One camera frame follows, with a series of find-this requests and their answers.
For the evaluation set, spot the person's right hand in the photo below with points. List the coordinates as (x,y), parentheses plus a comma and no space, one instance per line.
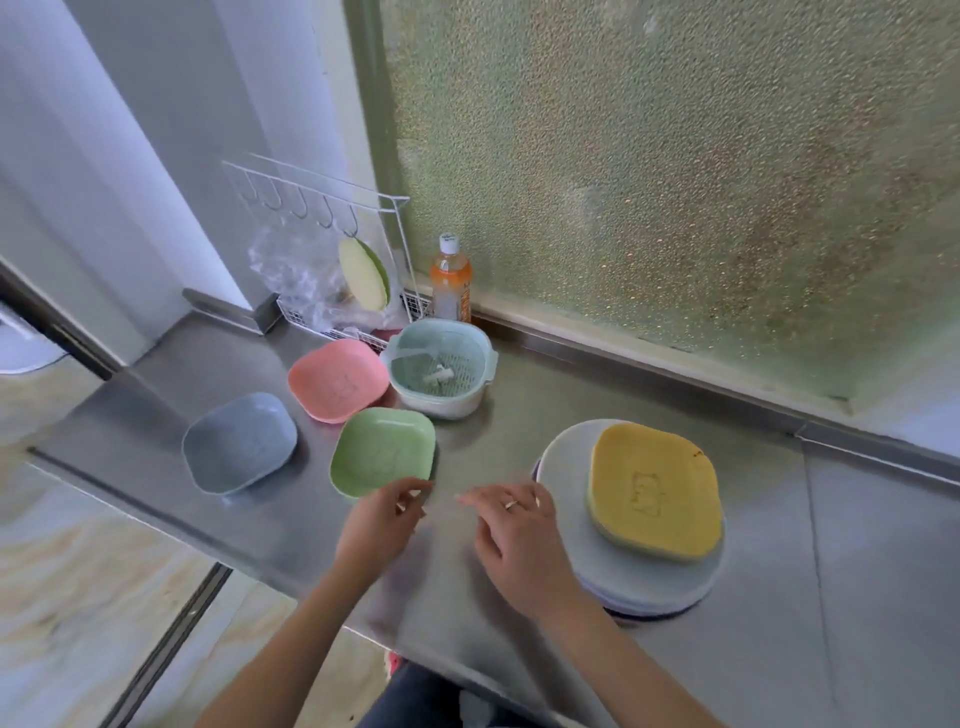
(521,547)

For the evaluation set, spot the person's left hand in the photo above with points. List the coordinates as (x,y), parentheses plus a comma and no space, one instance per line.
(379,529)

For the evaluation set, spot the green square dish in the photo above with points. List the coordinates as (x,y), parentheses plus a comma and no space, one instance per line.
(382,454)

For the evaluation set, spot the pale lavender small round plate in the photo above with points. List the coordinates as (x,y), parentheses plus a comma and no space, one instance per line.
(562,480)

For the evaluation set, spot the yellow square dish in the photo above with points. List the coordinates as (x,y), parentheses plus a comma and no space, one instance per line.
(652,487)

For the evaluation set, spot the pink square dish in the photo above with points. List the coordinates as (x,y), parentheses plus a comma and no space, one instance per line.
(337,379)

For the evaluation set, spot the blue-grey square dish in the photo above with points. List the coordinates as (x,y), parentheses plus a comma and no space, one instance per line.
(240,444)

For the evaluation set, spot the person's right forearm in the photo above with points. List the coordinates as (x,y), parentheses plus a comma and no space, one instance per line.
(630,675)

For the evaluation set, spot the person's left forearm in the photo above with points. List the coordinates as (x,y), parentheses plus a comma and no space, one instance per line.
(285,660)

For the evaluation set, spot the red clog shoe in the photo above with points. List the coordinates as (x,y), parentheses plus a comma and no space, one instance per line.
(394,664)

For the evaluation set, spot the mint green strainer bowl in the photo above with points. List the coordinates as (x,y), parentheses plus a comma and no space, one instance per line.
(450,405)

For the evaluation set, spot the small white plastic piece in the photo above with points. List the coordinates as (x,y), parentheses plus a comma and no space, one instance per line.
(439,375)

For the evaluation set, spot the dark blue denim trousers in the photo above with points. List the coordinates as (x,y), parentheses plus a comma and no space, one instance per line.
(420,701)

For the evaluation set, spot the yellow green oval sponge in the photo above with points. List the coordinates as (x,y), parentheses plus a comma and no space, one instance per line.
(364,276)

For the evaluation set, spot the orange drink bottle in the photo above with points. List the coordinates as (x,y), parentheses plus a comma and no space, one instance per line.
(450,281)

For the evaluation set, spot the clear plastic bag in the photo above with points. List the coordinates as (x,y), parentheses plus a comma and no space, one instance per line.
(300,277)

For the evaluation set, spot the white round base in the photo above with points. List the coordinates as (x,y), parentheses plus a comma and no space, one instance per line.
(26,352)

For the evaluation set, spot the frosted glass window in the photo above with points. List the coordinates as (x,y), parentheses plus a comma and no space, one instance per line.
(675,165)

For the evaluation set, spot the dark metal floor rail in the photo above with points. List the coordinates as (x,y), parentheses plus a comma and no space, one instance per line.
(172,637)

